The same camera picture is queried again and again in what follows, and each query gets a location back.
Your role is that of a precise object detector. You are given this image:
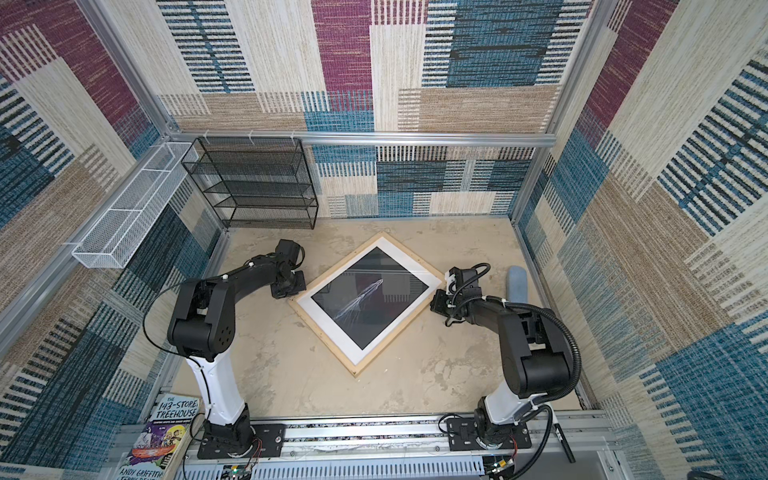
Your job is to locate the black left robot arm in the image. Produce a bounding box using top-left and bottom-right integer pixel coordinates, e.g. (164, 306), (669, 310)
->
(141, 239), (306, 460)

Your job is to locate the dark photo print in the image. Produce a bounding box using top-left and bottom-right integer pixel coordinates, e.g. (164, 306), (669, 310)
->
(312, 247), (428, 350)

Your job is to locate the grey blue oval case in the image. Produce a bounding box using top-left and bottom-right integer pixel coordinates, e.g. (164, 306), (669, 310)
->
(506, 266), (528, 303)

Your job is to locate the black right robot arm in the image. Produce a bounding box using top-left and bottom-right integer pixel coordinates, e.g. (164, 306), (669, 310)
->
(430, 262), (582, 449)

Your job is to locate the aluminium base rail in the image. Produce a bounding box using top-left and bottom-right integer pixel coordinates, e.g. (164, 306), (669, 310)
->
(170, 411), (633, 479)

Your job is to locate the black marker pen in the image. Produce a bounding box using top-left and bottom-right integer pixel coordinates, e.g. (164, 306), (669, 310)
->
(553, 421), (576, 464)

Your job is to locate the colourful treehouse book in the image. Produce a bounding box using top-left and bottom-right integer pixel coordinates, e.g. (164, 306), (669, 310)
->
(115, 393), (201, 479)

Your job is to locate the black wire shelf rack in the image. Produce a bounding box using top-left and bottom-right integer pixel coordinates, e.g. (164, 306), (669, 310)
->
(181, 137), (319, 229)

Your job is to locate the white photo mat board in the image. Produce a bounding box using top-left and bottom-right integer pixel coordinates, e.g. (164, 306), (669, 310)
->
(295, 236), (442, 367)

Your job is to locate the white wire mesh basket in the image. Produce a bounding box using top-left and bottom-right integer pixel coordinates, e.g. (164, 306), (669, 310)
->
(72, 142), (191, 269)

